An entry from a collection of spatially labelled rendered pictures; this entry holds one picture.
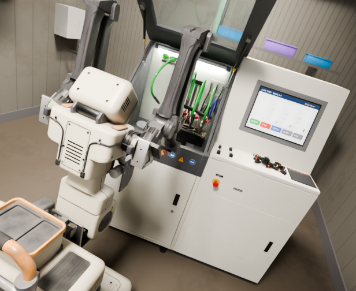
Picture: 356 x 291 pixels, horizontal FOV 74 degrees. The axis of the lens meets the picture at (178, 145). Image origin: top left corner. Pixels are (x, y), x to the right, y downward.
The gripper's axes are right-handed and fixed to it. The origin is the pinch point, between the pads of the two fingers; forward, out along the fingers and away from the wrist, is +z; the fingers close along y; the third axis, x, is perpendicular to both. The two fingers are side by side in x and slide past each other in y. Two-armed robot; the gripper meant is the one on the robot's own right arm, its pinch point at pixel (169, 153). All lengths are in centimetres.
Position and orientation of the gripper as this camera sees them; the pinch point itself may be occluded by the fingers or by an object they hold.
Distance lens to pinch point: 128.5
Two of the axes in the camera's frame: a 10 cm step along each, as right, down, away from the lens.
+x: -4.4, 6.7, -5.9
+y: -8.9, -4.0, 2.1
